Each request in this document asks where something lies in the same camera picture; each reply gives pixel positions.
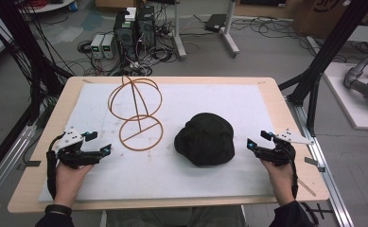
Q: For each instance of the white floor board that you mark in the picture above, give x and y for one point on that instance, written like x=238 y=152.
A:
x=355 y=110

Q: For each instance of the white desk leg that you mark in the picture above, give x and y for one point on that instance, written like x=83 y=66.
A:
x=178 y=34
x=230 y=34

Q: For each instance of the brown cardboard box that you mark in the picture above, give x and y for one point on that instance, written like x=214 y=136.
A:
x=326 y=17

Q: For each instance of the small white box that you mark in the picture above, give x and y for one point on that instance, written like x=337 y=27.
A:
x=130 y=14

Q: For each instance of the black metal frame post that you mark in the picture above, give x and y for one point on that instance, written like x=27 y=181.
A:
x=24 y=50
x=326 y=60

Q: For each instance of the blue tape roll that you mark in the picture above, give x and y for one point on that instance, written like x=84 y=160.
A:
x=73 y=6

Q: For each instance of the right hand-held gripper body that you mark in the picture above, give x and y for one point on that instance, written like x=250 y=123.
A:
x=279 y=156

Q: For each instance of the grey tabletop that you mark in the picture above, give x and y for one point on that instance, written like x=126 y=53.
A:
x=367 y=34

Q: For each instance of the light wooden table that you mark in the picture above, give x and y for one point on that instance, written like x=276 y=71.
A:
x=285 y=104

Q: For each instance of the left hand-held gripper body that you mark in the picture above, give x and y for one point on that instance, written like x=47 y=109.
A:
x=74 y=156

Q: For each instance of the black wristband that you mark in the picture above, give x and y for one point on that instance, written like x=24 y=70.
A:
x=58 y=209

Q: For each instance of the grey bench power supply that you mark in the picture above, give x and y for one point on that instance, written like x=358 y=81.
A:
x=97 y=45
x=109 y=45

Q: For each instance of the person's right hand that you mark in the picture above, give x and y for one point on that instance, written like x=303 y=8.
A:
x=282 y=181

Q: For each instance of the large black computer tower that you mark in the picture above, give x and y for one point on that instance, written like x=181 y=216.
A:
x=125 y=39

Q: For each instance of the grey tape strip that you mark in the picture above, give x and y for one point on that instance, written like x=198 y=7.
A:
x=312 y=161
x=33 y=163

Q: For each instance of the slim black computer tower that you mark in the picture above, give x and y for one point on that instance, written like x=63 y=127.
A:
x=147 y=26

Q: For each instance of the round white table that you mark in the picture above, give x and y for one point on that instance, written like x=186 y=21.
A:
x=50 y=6

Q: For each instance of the black hat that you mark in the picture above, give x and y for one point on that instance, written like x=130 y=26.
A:
x=205 y=140

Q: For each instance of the person's lap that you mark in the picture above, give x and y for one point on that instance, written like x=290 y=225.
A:
x=175 y=217

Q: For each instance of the aluminium rail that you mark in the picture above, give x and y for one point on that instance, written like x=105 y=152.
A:
x=5 y=164
x=326 y=176

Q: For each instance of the white table mat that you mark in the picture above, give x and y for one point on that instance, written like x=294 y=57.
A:
x=184 y=101

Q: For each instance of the flat black device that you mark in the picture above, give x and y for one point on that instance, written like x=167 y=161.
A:
x=215 y=22

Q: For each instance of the person's left hand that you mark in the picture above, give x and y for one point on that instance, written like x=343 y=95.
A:
x=68 y=183

